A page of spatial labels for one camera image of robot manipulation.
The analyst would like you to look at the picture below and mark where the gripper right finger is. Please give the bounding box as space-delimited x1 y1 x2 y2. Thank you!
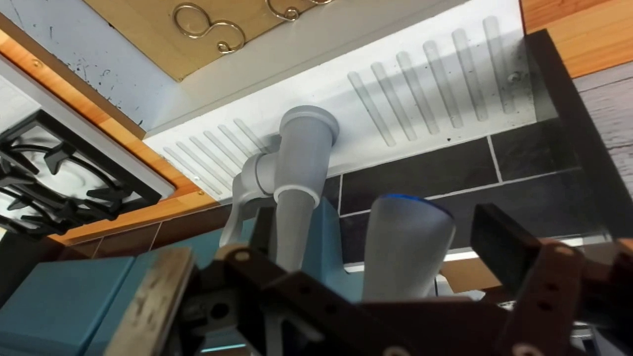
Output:
468 201 589 356

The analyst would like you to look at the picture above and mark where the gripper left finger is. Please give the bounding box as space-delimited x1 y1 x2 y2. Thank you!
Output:
217 203 399 356

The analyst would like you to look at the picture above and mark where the grey toy kitchen faucet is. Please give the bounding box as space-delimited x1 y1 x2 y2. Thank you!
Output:
219 104 458 304

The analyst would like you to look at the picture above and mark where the wooden countertop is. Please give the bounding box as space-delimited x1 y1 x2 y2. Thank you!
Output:
518 0 633 80
0 11 233 246

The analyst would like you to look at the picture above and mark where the black tiled backsplash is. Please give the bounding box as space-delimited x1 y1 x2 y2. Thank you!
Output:
57 116 611 266

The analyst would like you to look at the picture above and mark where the grey wood plank panel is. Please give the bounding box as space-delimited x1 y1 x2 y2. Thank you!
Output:
571 61 633 199

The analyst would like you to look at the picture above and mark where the white sink unit with drainboard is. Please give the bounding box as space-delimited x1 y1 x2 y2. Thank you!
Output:
0 0 549 203

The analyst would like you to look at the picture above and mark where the black gas stove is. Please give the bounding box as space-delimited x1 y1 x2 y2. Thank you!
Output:
0 55 177 241

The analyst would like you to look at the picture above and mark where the wide black upright post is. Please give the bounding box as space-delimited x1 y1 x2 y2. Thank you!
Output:
522 27 633 242

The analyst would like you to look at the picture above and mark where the teal wall shelf box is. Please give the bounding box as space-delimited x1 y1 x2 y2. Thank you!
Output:
0 195 371 356

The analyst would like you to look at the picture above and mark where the thin metal ring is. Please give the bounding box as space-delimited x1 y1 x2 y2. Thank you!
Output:
207 17 249 57
264 0 306 21
171 1 213 41

